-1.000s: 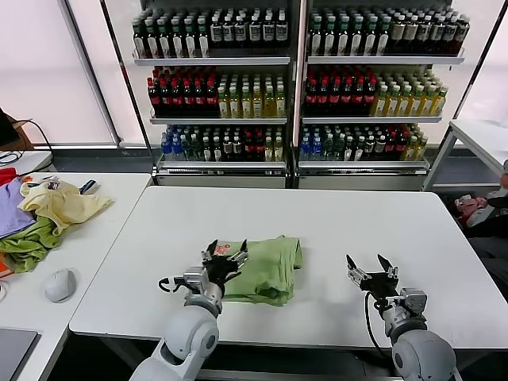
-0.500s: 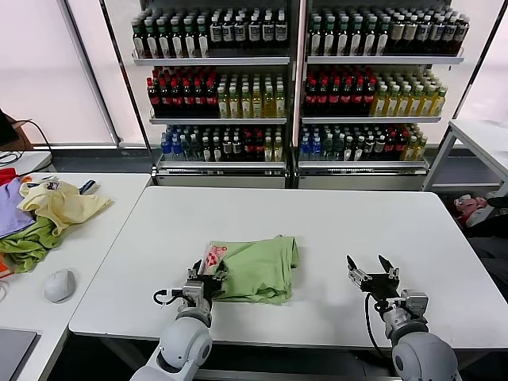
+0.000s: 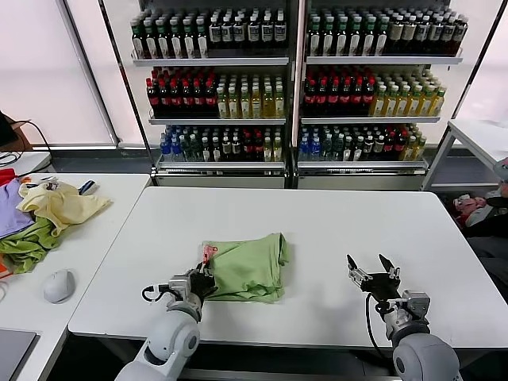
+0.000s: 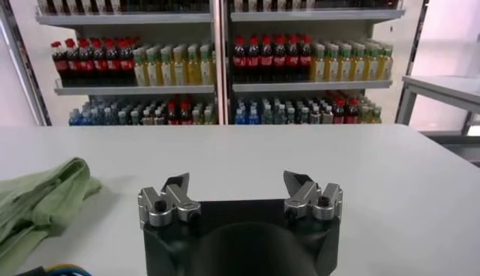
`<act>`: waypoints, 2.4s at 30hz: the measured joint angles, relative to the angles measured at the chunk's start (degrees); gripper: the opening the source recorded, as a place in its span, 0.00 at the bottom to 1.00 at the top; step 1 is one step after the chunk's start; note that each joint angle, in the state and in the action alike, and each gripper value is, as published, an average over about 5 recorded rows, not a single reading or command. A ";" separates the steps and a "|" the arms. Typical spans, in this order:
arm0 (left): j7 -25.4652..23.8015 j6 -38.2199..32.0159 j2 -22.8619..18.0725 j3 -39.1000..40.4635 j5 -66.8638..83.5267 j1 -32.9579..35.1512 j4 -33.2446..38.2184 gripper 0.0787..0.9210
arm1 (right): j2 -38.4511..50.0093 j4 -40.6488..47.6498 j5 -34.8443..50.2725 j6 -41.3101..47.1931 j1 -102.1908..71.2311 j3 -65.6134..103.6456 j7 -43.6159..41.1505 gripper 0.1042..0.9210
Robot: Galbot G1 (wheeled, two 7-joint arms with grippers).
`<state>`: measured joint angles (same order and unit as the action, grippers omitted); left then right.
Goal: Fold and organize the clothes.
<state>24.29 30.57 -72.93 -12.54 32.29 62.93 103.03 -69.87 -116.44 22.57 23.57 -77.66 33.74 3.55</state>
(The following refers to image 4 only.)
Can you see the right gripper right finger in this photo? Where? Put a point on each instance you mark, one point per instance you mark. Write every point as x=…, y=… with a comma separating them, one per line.
x=311, y=200

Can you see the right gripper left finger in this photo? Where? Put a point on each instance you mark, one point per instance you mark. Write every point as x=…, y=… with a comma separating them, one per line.
x=168, y=204

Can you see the light green polo shirt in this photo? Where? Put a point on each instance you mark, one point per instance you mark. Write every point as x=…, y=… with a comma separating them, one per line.
x=37, y=202

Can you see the yellow juice bottle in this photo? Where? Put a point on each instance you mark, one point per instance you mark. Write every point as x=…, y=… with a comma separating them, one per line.
x=332, y=64
x=152, y=69
x=205, y=67
x=345, y=64
x=358, y=64
x=318, y=64
x=179, y=68
x=192, y=67
x=371, y=64
x=165, y=68
x=386, y=64
x=139, y=69

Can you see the cola bottle red cap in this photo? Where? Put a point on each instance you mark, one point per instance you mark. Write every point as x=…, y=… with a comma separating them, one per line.
x=266, y=60
x=59, y=63
x=72, y=63
x=279, y=60
x=111, y=63
x=85, y=63
x=305, y=60
x=239, y=60
x=292, y=60
x=126, y=63
x=253, y=60
x=98, y=63

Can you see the white metal side table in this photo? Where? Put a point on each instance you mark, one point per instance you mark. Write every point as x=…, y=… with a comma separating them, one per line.
x=442, y=86

